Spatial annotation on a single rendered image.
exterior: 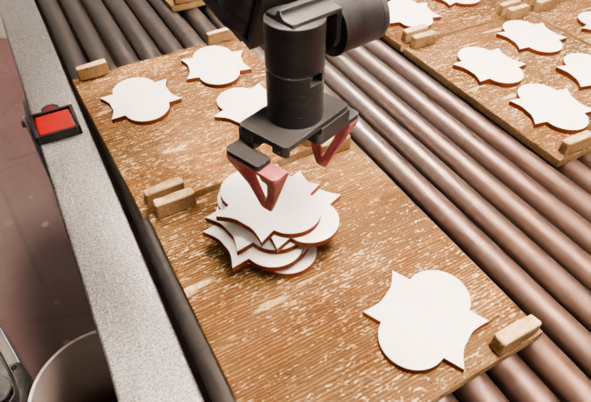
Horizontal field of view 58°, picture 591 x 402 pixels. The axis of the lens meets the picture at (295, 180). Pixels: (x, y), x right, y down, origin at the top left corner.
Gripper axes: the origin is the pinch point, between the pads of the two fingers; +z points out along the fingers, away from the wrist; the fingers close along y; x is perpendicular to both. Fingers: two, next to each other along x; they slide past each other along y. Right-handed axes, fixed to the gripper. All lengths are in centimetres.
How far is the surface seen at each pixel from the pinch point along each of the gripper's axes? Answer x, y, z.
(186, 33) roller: 61, 34, 14
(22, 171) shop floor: 168, 21, 104
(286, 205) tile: 3.9, 2.7, 8.4
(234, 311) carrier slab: 0.8, -10.6, 14.6
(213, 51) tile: 47, 30, 12
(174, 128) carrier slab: 34.3, 8.5, 13.4
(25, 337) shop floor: 95, -19, 106
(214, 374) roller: -2.3, -17.1, 16.6
